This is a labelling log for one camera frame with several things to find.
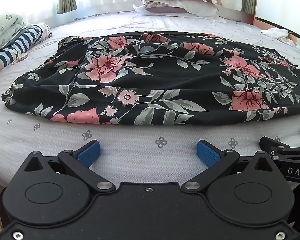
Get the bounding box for white pillow with floral trim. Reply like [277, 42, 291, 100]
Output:
[133, 0, 227, 23]

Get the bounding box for light green folded quilt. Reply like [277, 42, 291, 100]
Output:
[0, 10, 32, 58]

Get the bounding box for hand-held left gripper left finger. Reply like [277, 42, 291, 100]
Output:
[24, 139, 116, 194]

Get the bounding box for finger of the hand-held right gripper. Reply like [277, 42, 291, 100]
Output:
[259, 136, 300, 160]

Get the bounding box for wooden bed frame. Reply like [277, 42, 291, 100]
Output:
[250, 14, 300, 46]

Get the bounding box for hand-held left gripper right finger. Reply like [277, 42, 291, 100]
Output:
[182, 139, 276, 194]

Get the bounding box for bed with grey patterned sheet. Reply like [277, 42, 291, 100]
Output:
[0, 9, 300, 189]

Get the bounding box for white crumpled cloth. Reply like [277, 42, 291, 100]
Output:
[260, 27, 297, 47]

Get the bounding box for black floral pants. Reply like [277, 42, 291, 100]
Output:
[2, 30, 300, 125]

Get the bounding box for blue white striped cloth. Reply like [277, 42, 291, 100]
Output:
[0, 26, 44, 68]

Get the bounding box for small beige trinket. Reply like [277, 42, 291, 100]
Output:
[11, 52, 29, 66]

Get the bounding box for folded striped blanket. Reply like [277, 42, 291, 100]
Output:
[0, 23, 53, 81]

